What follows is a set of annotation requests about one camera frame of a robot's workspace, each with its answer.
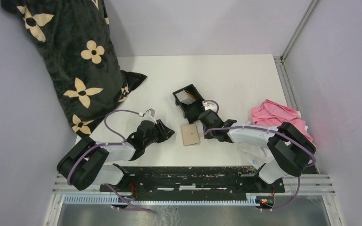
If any black plastic tray box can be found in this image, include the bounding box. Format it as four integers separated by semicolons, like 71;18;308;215
173;84;204;124

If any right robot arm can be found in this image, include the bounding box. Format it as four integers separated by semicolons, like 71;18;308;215
198;110;316;192

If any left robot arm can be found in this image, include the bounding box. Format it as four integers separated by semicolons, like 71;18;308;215
57;120;175;192

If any stack of credit cards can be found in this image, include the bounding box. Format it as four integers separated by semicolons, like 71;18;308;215
176;90;196;105

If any pink cloth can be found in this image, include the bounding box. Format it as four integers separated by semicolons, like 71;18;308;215
251;99;315;145

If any white cloth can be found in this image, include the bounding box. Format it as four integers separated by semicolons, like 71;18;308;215
238;117;316;169

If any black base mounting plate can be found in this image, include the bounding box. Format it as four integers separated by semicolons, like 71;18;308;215
113;166;285;201

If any black floral blanket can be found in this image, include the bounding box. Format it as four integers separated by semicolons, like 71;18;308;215
0;0;147;137

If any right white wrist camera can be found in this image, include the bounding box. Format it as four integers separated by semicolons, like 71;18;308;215
202;100;218;112

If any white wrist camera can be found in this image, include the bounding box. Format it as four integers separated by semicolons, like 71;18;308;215
139;108;157;124
202;100;218;112

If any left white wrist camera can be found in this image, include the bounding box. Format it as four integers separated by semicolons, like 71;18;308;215
139;108;157;124

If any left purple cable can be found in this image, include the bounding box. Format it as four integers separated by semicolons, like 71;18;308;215
66;109;156;213

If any purple cable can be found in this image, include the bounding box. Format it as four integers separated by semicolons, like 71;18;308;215
66;109;156;213
202;99;317;211

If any aluminium frame rail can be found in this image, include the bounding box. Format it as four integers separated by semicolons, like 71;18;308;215
273;0;320;111

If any white slotted cable duct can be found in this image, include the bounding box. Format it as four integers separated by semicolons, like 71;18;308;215
63;194;258;207

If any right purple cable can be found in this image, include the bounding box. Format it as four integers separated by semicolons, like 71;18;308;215
202;99;317;211

